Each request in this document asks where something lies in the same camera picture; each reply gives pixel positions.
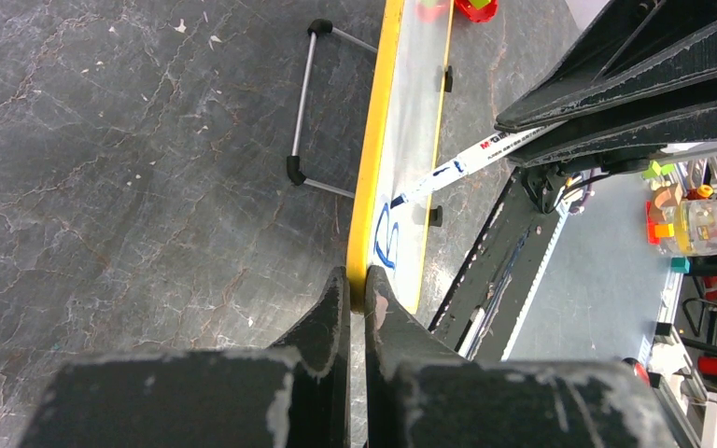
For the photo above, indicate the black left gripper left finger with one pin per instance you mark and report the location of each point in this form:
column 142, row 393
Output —
column 292, row 393

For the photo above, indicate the red bowl with green block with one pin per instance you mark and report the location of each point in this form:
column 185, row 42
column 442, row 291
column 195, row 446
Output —
column 477, row 11

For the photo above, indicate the metal whiteboard stand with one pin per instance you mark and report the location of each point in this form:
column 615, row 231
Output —
column 331, row 112

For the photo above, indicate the yellow framed whiteboard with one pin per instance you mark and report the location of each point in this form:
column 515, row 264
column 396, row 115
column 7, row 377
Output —
column 400, row 145

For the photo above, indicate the red emergency button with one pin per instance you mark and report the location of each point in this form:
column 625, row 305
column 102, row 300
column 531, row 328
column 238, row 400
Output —
column 637, row 369

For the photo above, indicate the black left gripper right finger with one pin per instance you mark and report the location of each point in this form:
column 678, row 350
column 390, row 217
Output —
column 421, row 393

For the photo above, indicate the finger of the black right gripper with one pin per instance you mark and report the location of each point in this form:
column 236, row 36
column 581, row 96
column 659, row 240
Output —
column 632, row 50
column 686, row 115

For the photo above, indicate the clear cleaner bottle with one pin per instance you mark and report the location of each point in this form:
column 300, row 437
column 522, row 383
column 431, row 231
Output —
column 694, row 225

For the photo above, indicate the blue whiteboard marker pen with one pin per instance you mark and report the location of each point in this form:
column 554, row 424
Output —
column 476, row 157

